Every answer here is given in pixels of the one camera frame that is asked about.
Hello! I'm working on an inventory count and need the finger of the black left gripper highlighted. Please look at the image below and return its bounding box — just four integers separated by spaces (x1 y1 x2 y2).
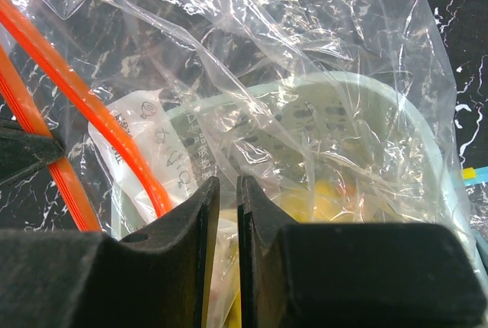
1 120 65 187

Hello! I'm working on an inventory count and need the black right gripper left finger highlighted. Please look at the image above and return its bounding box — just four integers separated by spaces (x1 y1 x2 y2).
1 178 220 327

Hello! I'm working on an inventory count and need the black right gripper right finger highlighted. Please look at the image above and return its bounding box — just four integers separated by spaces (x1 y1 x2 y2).
237 176 481 327

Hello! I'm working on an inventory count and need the yellow banana bunch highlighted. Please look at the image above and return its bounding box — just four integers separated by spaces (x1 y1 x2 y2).
207 179 355 327

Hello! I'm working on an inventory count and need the clear bag orange zipper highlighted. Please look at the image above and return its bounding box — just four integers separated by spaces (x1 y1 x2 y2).
0 0 481 268

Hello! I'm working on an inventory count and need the clear bag blue zipper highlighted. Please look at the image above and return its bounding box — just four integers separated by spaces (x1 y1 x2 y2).
455 166 488 245

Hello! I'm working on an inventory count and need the light green plastic basket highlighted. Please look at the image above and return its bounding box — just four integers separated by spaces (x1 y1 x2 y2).
109 72 486 278

